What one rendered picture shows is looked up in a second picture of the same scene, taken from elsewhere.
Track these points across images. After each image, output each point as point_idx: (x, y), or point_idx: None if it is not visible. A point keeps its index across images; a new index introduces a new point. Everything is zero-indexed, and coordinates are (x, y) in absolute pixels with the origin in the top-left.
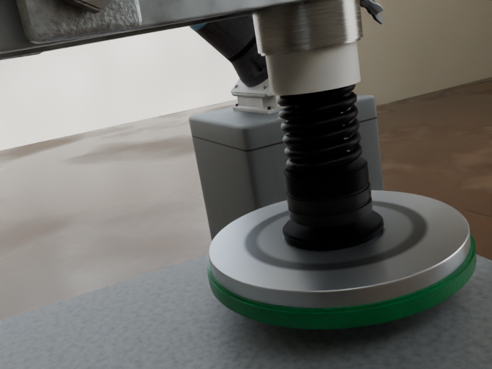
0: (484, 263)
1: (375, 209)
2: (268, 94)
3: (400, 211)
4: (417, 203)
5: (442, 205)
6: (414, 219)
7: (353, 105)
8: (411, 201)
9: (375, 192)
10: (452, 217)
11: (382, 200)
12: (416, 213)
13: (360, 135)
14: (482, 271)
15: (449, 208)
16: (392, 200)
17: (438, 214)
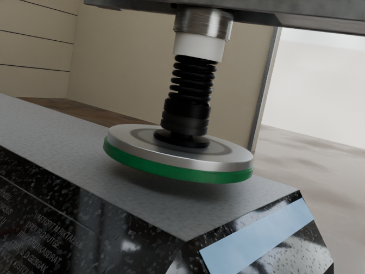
0: (236, 212)
1: (217, 149)
2: None
3: (218, 153)
4: (234, 157)
5: (234, 161)
6: (206, 153)
7: (203, 73)
8: (236, 156)
9: (246, 153)
10: (215, 160)
11: (234, 152)
12: (216, 155)
13: (199, 91)
14: (224, 210)
15: (230, 161)
16: (236, 154)
17: (218, 158)
